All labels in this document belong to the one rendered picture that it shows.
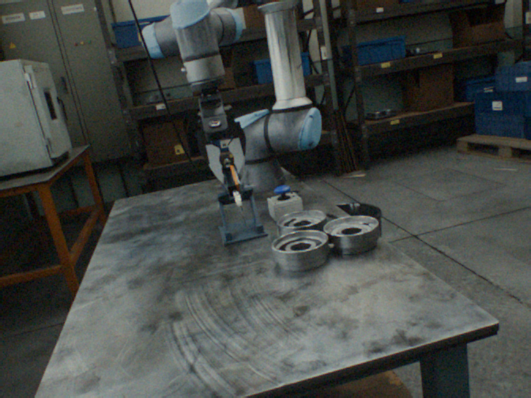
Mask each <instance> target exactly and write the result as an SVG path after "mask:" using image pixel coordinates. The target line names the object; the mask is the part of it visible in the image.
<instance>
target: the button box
mask: <svg viewBox="0 0 531 398"><path fill-rule="evenodd" d="M267 201H268V206H269V215H270V216H272V218H273V219H274V220H275V221H276V222H277V220H278V219H279V218H281V217H282V216H286V214H288V213H290V212H297V211H303V206H302V200H301V198H300V197H298V196H297V195H296V193H294V192H293V193H288V194H286V197H281V196H277V197H270V198H267Z"/></svg>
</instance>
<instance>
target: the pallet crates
mask: <svg viewBox="0 0 531 398"><path fill-rule="evenodd" d="M510 66H515V67H510ZM495 82H496V87H493V88H486V89H482V90H479V91H474V92H473V96H475V98H473V99H475V114H476V118H475V119H476V133H475V134H471V136H465V137H462V138H459V139H457V141H456V143H457V153H463V154H468V155H474V156H483V157H490V158H496V159H501V160H506V161H513V162H518V163H528V164H531V158H529V157H524V156H519V154H520V151H524V152H531V61H528V62H519V63H515V64H510V65H506V66H499V68H495ZM490 89H492V92H484V91H485V90H490ZM475 143H477V144H482V145H483V146H491V147H496V148H499V153H493V152H482V151H476V146H475Z"/></svg>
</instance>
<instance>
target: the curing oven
mask: <svg viewBox="0 0 531 398"><path fill-rule="evenodd" d="M60 102H61V103H62V108H63V111H64V115H65V116H64V115H63V113H62V108H61V106H60ZM64 119H66V120H67V117H66V110H65V107H64V104H63V101H62V100H61V99H60V98H59V97H58V94H57V90H55V84H54V82H53V78H52V76H51V71H50V69H49V65H48V63H46V62H34V61H28V60H23V59H19V60H11V61H5V62H0V176H4V175H12V174H16V173H21V172H26V171H29V170H33V169H39V168H43V167H44V171H45V172H51V171H52V169H51V166H53V165H54V164H55V163H57V162H58V161H60V160H61V159H62V158H63V159H65V158H68V154H70V153H72V152H73V149H72V144H71V141H70V139H69V135H68V132H67V129H66V124H65V120H64Z"/></svg>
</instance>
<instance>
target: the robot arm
mask: <svg viewBox="0 0 531 398"><path fill-rule="evenodd" d="M255 4H257V8H258V11H259V12H262V13H263V14H264V16H265V28H266V34H267V40H268V45H269V56H270V63H272V69H273V79H274V86H275V92H276V98H277V102H276V103H275V105H274V106H273V114H270V113H269V111H268V110H264V111H258V112H254V113H252V114H249V115H244V116H242V117H239V118H237V119H236V120H234V118H233V117H234V116H235V114H234V113H233V112H232V108H231V105H226V106H224V105H223V102H222V99H221V94H220V93H219V89H218V86H221V85H223V84H225V79H224V77H222V76H224V67H223V64H222V60H221V56H220V55H219V54H220V50H219V46H228V45H230V44H232V43H234V42H235V41H237V40H239V37H240V36H241V34H242V30H243V23H242V21H241V19H240V17H239V15H238V14H237V13H236V12H235V11H233V10H234V9H239V8H243V7H247V6H255ZM298 5H299V0H179V1H177V2H174V4H172V5H171V9H170V13H171V16H170V17H168V18H166V19H165V20H164V21H161V22H159V23H153V24H151V25H148V26H147V27H145V28H144V29H143V31H142V34H143V36H144V39H145V43H146V46H147V48H148V51H149V53H150V55H151V57H152V58H167V57H170V56H174V55H178V54H180V55H181V57H182V60H183V63H184V66H185V67H186V68H182V72H183V73H188V74H187V79H188V82H190V83H192V84H190V89H191V91H199V90H201V96H202V97H199V98H198V101H199V106H200V111H201V112H198V118H199V122H198V124H199V125H201V130H199V131H198V145H199V148H200V151H201V153H202V155H203V156H204V158H205V160H207V163H208V165H209V166H210V167H211V169H212V170H213V173H214V174H215V176H216V177H217V178H219V180H221V181H222V182H223V184H226V182H225V177H224V173H223V171H222V164H221V162H220V147H219V146H217V145H214V144H213V143H216V141H218V139H222V138H228V139H231V137H230V136H231V135H232V140H231V141H230V142H229V144H228V147H229V150H230V153H231V154H232V155H233V156H234V158H233V162H234V164H235V170H236V174H237V176H238V179H239V181H240V182H241V186H243V180H244V179H245V186H244V188H247V187H252V186H253V193H261V192H265V191H269V190H275V189H276V188H277V187H278V186H284V185H286V177H285V174H284V172H283V170H282V168H281V167H280V165H279V163H278V162H277V155H276V153H277V152H296V150H299V151H300V152H302V150H304V149H311V148H315V147H316V146H317V144H318V143H319V139H320V136H321V130H322V120H321V115H320V112H319V110H318V109H316V108H312V102H311V101H310V100H309V99H308V98H307V97H306V90H305V84H304V77H303V71H302V65H301V57H300V52H299V38H298V32H297V25H296V13H295V9H296V7H297V6H298ZM215 55H216V56H215ZM211 56H212V57H211ZM189 61H190V62H189ZM212 141H213V143H212Z"/></svg>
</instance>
